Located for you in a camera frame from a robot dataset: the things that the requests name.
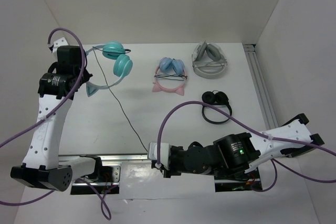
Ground black teal-headphone cable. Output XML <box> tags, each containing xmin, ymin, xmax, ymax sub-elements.
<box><xmin>91</xmin><ymin>47</ymin><xmax>149</xmax><ymax>154</ymax></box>

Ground teal cat-ear headphones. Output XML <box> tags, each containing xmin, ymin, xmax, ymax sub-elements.
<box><xmin>86</xmin><ymin>41</ymin><xmax>133</xmax><ymax>97</ymax></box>

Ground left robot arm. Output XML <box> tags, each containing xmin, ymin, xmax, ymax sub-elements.
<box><xmin>10</xmin><ymin>46</ymin><xmax>104</xmax><ymax>191</ymax></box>

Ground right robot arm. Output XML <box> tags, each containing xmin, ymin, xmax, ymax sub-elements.
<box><xmin>160</xmin><ymin>114</ymin><xmax>324</xmax><ymax>179</ymax></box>

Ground black headphones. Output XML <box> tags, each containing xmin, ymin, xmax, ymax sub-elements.
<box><xmin>202</xmin><ymin>91</ymin><xmax>233</xmax><ymax>125</ymax></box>

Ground pink blue cat-ear headphones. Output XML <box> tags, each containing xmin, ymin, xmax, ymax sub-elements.
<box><xmin>152</xmin><ymin>57</ymin><xmax>188</xmax><ymax>96</ymax></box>

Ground white grey headphones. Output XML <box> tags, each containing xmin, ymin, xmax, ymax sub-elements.
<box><xmin>191</xmin><ymin>41</ymin><xmax>227</xmax><ymax>79</ymax></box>

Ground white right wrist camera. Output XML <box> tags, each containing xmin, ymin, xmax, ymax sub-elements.
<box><xmin>148</xmin><ymin>142</ymin><xmax>172</xmax><ymax>170</ymax></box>

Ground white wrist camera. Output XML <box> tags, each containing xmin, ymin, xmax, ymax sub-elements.
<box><xmin>148</xmin><ymin>142</ymin><xmax>172</xmax><ymax>170</ymax></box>
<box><xmin>48</xmin><ymin>37</ymin><xmax>69</xmax><ymax>54</ymax></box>

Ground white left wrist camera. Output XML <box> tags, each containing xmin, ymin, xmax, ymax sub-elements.
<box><xmin>48</xmin><ymin>37</ymin><xmax>69</xmax><ymax>54</ymax></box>

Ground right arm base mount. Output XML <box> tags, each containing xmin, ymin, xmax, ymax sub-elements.
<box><xmin>214</xmin><ymin>170</ymin><xmax>263</xmax><ymax>193</ymax></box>

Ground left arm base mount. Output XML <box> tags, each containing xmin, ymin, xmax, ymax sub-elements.
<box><xmin>70</xmin><ymin>163</ymin><xmax>121</xmax><ymax>195</ymax></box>

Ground black pink-headphone cable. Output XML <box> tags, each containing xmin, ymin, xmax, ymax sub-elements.
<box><xmin>154</xmin><ymin>73</ymin><xmax>190</xmax><ymax>82</ymax></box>

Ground aluminium front rail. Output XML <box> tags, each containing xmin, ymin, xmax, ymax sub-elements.
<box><xmin>59</xmin><ymin>154</ymin><xmax>149</xmax><ymax>162</ymax></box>

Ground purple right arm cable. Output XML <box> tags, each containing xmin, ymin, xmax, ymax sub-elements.
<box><xmin>156</xmin><ymin>100</ymin><xmax>336</xmax><ymax>192</ymax></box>

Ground white headphone cable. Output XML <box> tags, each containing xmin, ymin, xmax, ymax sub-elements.
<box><xmin>193</xmin><ymin>60</ymin><xmax>228</xmax><ymax>69</ymax></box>

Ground aluminium side rail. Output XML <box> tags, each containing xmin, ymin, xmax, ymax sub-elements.
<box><xmin>243</xmin><ymin>44</ymin><xmax>279</xmax><ymax>129</ymax></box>

